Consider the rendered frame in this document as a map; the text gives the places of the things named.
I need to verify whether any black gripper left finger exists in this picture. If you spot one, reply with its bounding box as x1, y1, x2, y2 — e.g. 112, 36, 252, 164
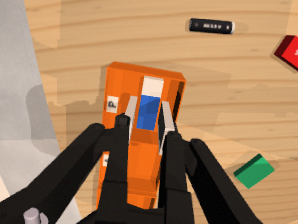
0, 96, 138, 224

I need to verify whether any red 9v battery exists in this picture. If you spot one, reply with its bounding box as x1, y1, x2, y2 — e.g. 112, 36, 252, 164
274, 35, 298, 71

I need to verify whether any blue and white eraser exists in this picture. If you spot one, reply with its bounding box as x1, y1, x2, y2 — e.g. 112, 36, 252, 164
136, 76, 164, 131

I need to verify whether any black aa battery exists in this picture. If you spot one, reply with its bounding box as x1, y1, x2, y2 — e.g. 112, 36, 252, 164
189, 18, 235, 35

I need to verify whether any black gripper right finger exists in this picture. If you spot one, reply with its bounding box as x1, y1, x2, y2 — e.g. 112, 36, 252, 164
157, 101, 263, 224

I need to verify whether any green rectangular block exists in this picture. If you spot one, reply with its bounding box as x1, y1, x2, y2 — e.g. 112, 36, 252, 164
233, 153, 275, 189

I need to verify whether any orange three-compartment bin rack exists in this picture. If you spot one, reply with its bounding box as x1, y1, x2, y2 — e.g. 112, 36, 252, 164
102, 61, 186, 209

